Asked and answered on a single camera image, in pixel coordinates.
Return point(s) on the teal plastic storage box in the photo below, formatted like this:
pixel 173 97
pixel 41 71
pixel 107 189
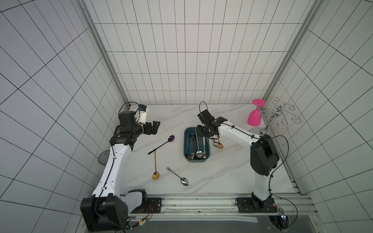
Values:
pixel 187 132

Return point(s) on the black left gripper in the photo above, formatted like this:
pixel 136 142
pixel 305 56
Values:
pixel 148 131

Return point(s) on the white handled silver spoon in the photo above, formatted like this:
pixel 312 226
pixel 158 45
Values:
pixel 204 145

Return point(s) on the copper long spoon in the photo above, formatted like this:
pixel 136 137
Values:
pixel 217 143

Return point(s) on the black spoon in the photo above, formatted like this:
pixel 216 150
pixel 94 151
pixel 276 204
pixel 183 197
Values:
pixel 190 154

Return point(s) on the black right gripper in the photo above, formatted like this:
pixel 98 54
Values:
pixel 204 129

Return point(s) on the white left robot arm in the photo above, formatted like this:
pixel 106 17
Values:
pixel 113 169

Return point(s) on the chrome cup rack stand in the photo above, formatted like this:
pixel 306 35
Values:
pixel 277 113

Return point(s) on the grey mesh cup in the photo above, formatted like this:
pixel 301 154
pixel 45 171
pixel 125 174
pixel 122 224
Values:
pixel 104 157

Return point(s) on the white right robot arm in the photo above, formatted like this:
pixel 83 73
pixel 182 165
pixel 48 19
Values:
pixel 263 153

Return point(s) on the pink plastic goblet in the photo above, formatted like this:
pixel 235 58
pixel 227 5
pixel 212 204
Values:
pixel 254 118

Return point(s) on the gold spoon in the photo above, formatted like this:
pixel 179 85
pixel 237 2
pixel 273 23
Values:
pixel 156 174

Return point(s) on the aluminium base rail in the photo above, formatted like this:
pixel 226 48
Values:
pixel 284 209

